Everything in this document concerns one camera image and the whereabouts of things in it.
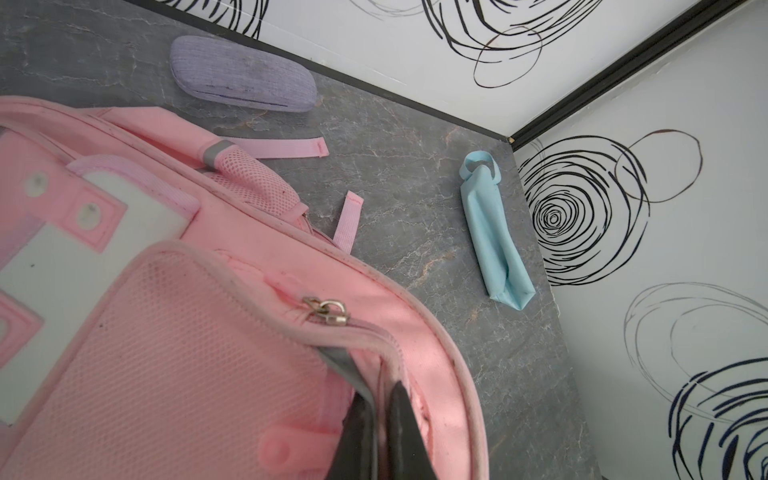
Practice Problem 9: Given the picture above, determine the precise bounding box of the black frame post right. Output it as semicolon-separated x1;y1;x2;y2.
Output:
507;0;745;151

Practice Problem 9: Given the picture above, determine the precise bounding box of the pink student backpack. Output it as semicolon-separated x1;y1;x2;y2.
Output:
1;96;489;479

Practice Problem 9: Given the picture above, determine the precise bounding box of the purple fabric glasses case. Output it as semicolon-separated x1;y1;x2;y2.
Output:
170;35;317;113

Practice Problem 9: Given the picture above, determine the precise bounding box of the teal pencil pouch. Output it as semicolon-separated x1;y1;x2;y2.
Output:
459;151;535;311

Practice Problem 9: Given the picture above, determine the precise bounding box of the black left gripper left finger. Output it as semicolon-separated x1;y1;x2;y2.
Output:
325;393;377;480

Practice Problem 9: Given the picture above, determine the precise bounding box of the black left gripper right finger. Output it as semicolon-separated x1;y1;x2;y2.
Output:
386;382;437;480

